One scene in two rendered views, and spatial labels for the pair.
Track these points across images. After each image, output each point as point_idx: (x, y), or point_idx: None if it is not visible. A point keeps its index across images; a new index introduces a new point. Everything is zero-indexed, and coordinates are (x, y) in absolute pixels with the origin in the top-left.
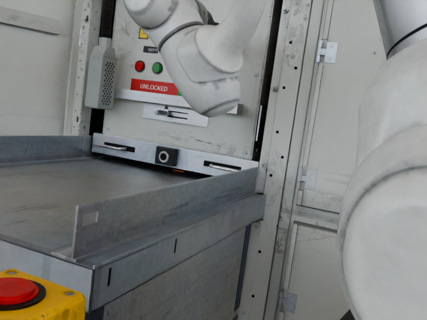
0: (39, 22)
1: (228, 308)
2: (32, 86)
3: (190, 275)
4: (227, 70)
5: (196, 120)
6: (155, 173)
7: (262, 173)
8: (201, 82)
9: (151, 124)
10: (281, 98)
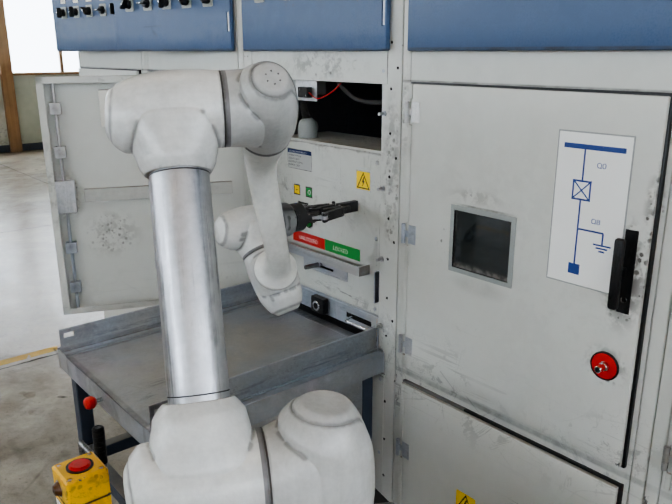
0: (214, 188)
1: None
2: None
3: None
4: (277, 288)
5: (339, 274)
6: (309, 320)
7: (381, 332)
8: (263, 296)
9: (310, 272)
10: (386, 268)
